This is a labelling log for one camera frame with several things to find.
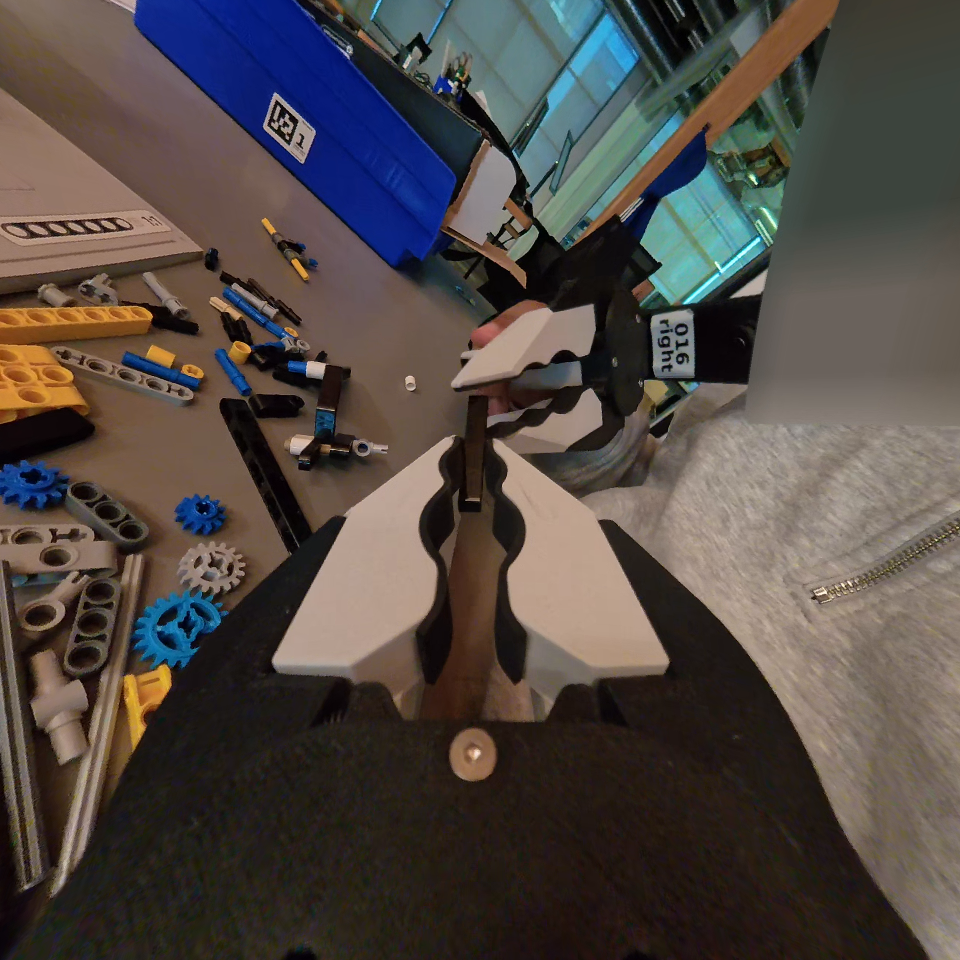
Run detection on short black lego beam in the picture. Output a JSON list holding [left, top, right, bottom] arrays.
[[458, 396, 489, 514]]

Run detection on blue plastic bin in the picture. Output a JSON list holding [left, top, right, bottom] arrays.
[[133, 0, 460, 271]]

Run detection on pile of lego pieces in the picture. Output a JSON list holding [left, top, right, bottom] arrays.
[[0, 246, 393, 895]]

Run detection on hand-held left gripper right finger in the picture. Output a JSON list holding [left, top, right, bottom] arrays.
[[486, 441, 671, 682]]

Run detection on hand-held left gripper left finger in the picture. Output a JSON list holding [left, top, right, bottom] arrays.
[[270, 435, 462, 682]]

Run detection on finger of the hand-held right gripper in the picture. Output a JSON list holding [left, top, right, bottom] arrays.
[[450, 303, 603, 393], [486, 388, 613, 456]]

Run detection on person's right hand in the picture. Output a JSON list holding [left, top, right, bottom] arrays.
[[469, 299, 555, 423]]

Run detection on lego instruction booklet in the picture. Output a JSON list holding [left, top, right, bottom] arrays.
[[0, 87, 206, 297]]

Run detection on lego assembly with yellow axle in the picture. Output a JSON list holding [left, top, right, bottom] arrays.
[[260, 216, 321, 283]]

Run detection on grey zip sweater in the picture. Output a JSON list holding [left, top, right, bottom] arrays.
[[525, 390, 960, 960]]

